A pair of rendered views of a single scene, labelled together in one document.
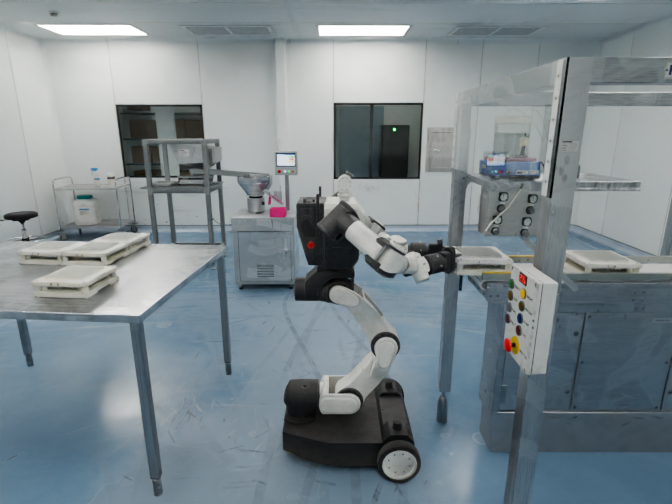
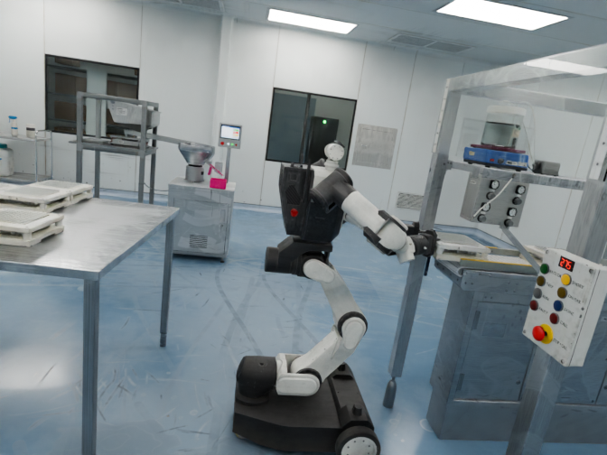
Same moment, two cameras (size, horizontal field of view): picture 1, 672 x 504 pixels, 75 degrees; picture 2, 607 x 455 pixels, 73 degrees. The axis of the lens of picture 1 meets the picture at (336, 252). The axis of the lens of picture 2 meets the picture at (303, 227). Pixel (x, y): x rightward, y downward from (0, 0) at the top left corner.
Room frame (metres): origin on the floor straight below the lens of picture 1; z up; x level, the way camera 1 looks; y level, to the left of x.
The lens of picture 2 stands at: (0.22, 0.32, 1.44)
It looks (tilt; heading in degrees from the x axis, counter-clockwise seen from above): 13 degrees down; 351
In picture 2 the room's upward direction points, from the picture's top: 8 degrees clockwise
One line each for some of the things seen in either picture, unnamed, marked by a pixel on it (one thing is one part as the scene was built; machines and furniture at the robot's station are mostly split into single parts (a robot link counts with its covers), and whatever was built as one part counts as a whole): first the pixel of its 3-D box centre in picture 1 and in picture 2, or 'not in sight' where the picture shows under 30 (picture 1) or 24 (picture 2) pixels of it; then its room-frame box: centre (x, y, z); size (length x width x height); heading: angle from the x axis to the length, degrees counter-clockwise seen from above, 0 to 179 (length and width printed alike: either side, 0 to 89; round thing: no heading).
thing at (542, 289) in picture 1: (529, 317); (564, 305); (1.12, -0.54, 1.08); 0.17 x 0.06 x 0.26; 0
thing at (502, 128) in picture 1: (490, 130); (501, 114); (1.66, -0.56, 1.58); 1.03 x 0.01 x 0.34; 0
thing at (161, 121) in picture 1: (162, 141); (92, 99); (7.07, 2.72, 1.43); 1.32 x 0.01 x 1.11; 91
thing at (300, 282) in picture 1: (324, 283); (297, 255); (1.97, 0.05, 0.88); 0.28 x 0.13 x 0.18; 90
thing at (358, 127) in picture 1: (377, 141); (311, 130); (7.10, -0.65, 1.43); 1.38 x 0.01 x 1.16; 91
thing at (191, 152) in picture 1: (207, 205); (139, 169); (5.06, 1.50, 0.75); 1.43 x 1.06 x 1.50; 91
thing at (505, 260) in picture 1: (477, 254); (452, 241); (1.97, -0.66, 1.02); 0.25 x 0.24 x 0.02; 179
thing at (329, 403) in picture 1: (339, 394); (295, 374); (1.98, -0.02, 0.28); 0.21 x 0.20 x 0.13; 90
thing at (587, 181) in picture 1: (544, 181); (522, 175); (1.99, -0.94, 1.36); 0.62 x 0.38 x 0.04; 90
